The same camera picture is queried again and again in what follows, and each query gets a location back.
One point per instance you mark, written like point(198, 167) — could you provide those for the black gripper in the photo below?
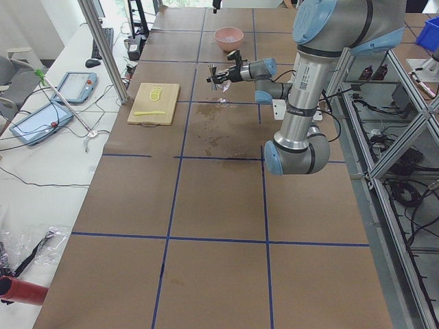
point(234, 74)

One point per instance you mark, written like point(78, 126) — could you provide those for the steel double jigger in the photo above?
point(212, 70)

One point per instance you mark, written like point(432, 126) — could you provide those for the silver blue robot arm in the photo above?
point(322, 29)

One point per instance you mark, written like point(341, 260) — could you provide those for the clear wine glass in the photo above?
point(222, 90)

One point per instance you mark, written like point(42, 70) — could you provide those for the clear ice cubes pile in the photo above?
point(228, 39)

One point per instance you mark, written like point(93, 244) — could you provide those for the pink bowl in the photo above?
point(224, 31)

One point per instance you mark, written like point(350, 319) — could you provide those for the bamboo cutting board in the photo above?
point(167, 103)

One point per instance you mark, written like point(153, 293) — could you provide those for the yellow plastic knife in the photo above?
point(154, 112)

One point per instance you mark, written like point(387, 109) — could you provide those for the black power adapter box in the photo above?
point(135, 47)

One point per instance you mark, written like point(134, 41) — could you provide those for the black computer mouse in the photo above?
point(90, 63)

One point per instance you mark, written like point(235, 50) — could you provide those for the far blue teach pendant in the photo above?
point(77, 87)

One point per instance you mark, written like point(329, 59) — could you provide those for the blue teach pendant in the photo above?
point(41, 124)
point(77, 87)

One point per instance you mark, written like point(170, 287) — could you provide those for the near blue teach pendant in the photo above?
point(41, 124)

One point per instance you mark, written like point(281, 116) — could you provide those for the metal rod with green tip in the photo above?
point(90, 132)

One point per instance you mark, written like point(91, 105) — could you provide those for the blue storage bin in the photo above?
point(429, 36)

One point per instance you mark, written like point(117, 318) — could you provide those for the clear plastic bag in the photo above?
point(36, 245)

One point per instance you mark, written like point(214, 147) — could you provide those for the red thermos bottle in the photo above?
point(16, 290)

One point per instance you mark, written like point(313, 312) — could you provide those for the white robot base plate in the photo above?
point(279, 109)

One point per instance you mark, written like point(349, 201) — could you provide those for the aluminium frame post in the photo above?
point(92, 19)

